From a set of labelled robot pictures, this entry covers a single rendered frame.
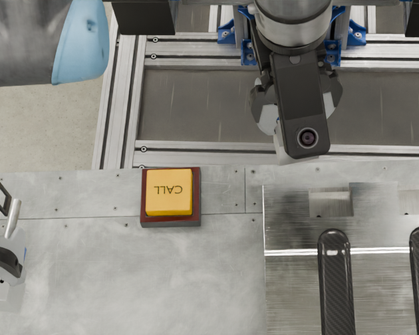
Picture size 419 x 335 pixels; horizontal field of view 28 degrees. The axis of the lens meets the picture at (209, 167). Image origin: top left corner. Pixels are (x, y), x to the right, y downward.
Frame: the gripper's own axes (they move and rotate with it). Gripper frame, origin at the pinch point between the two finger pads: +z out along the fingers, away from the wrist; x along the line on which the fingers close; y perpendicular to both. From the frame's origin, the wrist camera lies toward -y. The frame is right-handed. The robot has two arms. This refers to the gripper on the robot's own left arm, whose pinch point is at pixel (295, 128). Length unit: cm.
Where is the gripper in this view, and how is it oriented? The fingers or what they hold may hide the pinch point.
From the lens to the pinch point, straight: 100.5
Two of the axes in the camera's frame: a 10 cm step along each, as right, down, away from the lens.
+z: 0.8, 4.1, 9.1
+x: -9.8, 2.0, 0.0
